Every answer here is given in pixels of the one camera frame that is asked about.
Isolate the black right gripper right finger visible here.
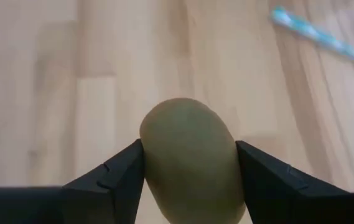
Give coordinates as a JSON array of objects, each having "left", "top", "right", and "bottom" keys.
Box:
[{"left": 235, "top": 140, "right": 350, "bottom": 224}]

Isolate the green-brown kiwi fruit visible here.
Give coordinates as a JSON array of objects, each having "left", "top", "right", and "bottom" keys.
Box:
[{"left": 139, "top": 98, "right": 246, "bottom": 224}]

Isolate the blue white striped stick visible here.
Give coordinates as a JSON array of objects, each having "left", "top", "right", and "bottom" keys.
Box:
[{"left": 269, "top": 5, "right": 354, "bottom": 74}]

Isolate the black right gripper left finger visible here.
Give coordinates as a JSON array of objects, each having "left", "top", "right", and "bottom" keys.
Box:
[{"left": 61, "top": 139, "right": 146, "bottom": 224}]

